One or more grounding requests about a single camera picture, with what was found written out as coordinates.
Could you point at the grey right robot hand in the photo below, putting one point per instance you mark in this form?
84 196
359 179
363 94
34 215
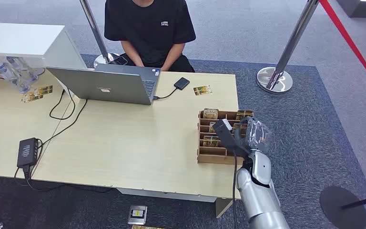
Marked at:
257 136

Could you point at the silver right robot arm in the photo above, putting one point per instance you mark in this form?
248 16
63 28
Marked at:
260 196

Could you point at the person's left forearm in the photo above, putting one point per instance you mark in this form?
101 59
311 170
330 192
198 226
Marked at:
172 57

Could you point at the person's right forearm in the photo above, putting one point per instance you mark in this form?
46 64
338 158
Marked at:
132 54

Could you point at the gold patterned card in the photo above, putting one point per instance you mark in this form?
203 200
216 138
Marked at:
244 114
202 90
210 141
29 97
210 113
43 90
146 227
212 127

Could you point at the wooden card holder box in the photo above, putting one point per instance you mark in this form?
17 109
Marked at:
213 151

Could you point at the black card reader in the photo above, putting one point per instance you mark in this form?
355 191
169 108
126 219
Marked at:
181 83

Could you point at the person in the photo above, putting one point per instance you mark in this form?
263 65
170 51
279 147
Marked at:
150 34

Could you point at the dark blue floor rug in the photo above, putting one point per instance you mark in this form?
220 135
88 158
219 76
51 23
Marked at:
299 126

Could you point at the red barrier belt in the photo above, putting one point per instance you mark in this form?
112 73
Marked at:
350 44

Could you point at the grey square floor device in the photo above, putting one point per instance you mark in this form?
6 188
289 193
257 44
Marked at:
137 215

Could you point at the black smartphone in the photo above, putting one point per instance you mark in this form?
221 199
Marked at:
119 60

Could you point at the grey open laptop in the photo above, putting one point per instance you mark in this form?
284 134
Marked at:
107 87

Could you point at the grey plinth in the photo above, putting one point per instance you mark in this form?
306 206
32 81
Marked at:
359 8

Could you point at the black power adapter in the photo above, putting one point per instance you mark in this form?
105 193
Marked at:
27 152

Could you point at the clear plastic water bottle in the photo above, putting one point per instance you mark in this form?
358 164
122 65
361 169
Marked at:
25 69
11 75

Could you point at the white cabinet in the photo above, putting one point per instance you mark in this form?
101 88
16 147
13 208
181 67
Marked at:
28 44

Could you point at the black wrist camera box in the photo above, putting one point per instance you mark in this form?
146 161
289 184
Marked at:
228 137

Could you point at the chrome stanchion post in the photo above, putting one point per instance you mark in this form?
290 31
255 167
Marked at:
99 38
284 57

